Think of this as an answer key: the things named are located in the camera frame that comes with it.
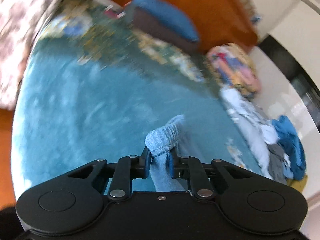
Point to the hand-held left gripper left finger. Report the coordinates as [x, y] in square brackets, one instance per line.
[146, 165]

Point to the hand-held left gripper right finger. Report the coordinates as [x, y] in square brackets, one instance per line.
[172, 167]

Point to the light blue fleece garment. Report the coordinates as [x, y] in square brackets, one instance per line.
[162, 140]

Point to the pile of blue clothes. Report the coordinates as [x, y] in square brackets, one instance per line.
[255, 145]

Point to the floral plush bed blanket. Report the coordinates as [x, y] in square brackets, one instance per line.
[75, 117]

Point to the grey garment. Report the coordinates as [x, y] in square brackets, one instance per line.
[276, 160]

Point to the colourful folded blanket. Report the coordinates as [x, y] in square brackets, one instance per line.
[232, 73]

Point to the small pale blue garment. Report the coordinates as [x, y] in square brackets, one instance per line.
[287, 170]

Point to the bright blue garment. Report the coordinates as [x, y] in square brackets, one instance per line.
[285, 127]

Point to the dark blue garment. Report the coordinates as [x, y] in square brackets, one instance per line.
[298, 160]

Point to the mustard yellow garment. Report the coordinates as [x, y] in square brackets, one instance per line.
[300, 185]

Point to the yellow straw pillow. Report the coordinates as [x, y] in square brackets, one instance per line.
[240, 51]

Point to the brown pillow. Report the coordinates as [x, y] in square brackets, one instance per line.
[155, 28]

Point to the white glossy wardrobe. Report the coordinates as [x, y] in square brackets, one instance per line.
[287, 92]

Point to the blue pillow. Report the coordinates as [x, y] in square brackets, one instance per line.
[170, 15]

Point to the small red object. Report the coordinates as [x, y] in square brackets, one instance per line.
[111, 12]

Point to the orange wooden headboard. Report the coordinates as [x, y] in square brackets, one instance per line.
[212, 10]

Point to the white paper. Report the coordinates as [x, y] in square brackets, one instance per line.
[105, 1]

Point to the small blue object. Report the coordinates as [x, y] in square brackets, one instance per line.
[256, 19]

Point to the floral patterned curtain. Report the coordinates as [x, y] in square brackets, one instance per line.
[25, 30]

